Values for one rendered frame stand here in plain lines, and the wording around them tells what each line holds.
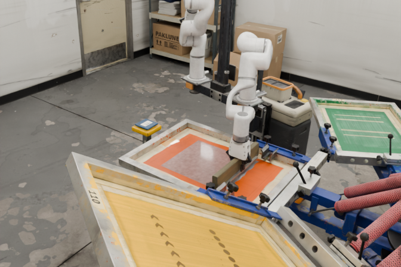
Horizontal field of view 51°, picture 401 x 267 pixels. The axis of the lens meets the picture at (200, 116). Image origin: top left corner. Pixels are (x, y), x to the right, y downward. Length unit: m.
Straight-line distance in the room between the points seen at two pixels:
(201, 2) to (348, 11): 3.41
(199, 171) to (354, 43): 3.92
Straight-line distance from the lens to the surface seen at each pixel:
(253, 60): 2.03
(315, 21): 5.83
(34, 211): 3.58
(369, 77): 5.78
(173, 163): 2.21
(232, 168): 2.04
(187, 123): 2.54
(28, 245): 3.30
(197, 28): 2.58
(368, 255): 1.71
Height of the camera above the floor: 2.15
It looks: 26 degrees down
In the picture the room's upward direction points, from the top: 2 degrees clockwise
